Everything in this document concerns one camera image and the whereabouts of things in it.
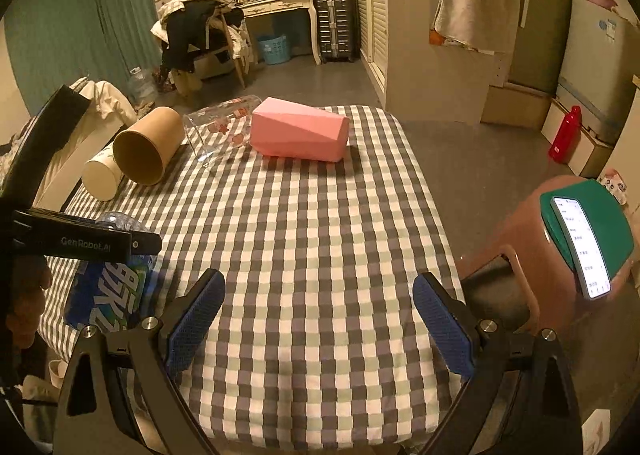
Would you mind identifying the silver black suitcase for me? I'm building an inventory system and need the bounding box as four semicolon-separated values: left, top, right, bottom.
315;0;354;62

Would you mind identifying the pink faceted cup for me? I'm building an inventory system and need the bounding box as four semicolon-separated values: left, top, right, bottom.
250;97;350;163

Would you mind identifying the brown plastic stool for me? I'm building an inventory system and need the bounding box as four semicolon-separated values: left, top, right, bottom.
457;175;631;333

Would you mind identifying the smartphone with lit screen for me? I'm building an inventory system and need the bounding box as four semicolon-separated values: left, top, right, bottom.
551;197;611;300

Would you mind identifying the white refrigerator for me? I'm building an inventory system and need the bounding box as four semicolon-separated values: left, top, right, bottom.
556;0;639;144

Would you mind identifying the clear glass cup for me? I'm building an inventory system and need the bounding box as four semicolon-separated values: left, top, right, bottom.
182;95;262;168

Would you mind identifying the blue laundry basket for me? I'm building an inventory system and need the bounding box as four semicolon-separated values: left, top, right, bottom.
257;34;291;65

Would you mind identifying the chair piled with clothes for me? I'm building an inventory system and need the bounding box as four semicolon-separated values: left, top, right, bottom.
151;0;253;96

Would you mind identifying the white paper cup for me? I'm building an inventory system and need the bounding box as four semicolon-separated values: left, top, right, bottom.
81;143;124;201

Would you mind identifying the checkered tablecloth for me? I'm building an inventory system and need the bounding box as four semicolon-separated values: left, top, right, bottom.
66;105;462;451

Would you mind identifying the bed with beige bedding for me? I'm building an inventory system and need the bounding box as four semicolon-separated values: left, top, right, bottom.
1;78;138;211

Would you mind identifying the white louvered wardrobe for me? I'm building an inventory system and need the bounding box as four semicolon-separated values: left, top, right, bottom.
384;0;494;123

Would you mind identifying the white desk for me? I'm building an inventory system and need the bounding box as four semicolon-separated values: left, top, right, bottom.
234;0;324;67

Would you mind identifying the green curtain left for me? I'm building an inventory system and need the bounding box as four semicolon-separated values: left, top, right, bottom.
3;0;160;116

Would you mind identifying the large clear water jug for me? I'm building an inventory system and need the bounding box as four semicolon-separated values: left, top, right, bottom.
129;67;158;105

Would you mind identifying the blue plastic water bottle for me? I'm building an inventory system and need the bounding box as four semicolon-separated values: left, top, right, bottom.
64;211;162;333

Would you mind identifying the red thermos bottle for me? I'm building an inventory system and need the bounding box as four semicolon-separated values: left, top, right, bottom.
548;105;582;163

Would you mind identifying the brown kraft paper cup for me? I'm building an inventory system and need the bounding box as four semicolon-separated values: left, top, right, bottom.
113;106;184;185

